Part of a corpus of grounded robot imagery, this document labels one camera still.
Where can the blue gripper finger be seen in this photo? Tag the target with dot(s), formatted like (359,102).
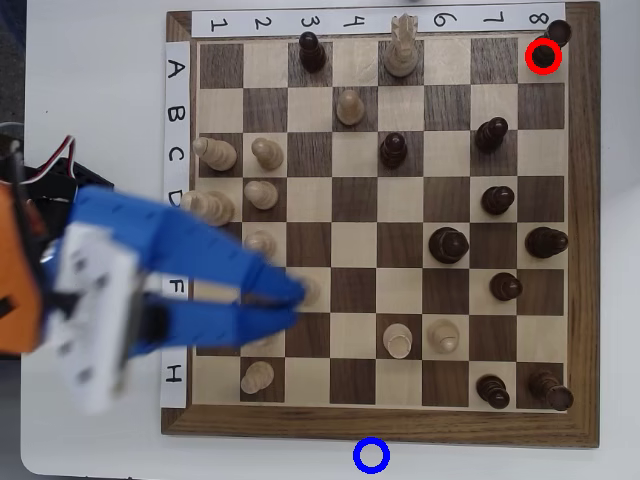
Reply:
(190,240)
(225,325)

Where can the dark wooden rook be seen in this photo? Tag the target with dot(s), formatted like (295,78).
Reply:
(557,31)
(550,387)

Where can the light wooden bishop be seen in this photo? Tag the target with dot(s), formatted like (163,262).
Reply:
(217,152)
(215,204)

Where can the light wooden knight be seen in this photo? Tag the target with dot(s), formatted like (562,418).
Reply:
(257,377)

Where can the light wooden pawn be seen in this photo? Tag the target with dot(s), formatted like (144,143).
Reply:
(267,154)
(260,241)
(313,290)
(350,106)
(261,194)

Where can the white letter label strip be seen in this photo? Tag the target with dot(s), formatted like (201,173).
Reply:
(175,115)

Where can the wooden chessboard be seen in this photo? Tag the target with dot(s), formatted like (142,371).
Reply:
(355,200)

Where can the light wooden rook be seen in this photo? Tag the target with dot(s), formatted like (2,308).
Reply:
(397,341)

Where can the dark wooden pawn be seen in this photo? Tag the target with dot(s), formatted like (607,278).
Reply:
(310,50)
(393,149)
(497,200)
(506,286)

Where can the white number label strip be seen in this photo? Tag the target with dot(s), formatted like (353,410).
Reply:
(280,22)

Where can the dark wooden king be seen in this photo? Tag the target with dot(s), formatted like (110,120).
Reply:
(448,245)

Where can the dark wooden knight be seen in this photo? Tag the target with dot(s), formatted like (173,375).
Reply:
(493,391)

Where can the black pawn at C7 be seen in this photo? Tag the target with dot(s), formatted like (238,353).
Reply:
(491,134)

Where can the dark wooden queen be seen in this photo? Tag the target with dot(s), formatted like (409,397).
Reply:
(546,242)

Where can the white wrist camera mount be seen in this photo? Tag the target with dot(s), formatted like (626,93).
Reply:
(90,325)

